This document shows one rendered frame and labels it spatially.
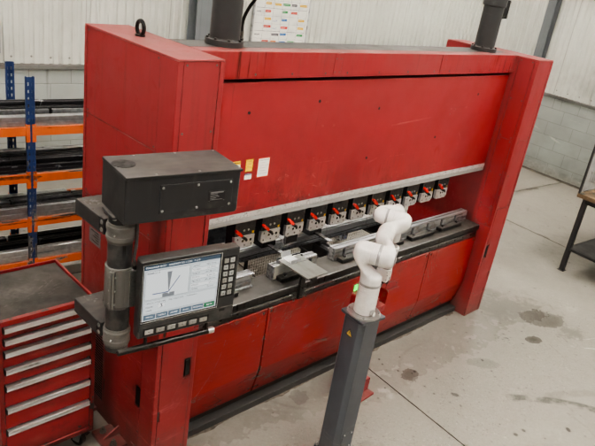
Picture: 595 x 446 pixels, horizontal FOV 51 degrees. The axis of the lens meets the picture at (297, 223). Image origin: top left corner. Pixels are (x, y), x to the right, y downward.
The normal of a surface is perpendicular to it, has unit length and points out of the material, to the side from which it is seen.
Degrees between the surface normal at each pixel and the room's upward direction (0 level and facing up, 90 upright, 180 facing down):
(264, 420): 0
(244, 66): 90
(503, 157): 90
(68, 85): 90
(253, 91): 90
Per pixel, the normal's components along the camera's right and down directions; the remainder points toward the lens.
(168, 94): -0.72, 0.17
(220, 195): 0.58, 0.40
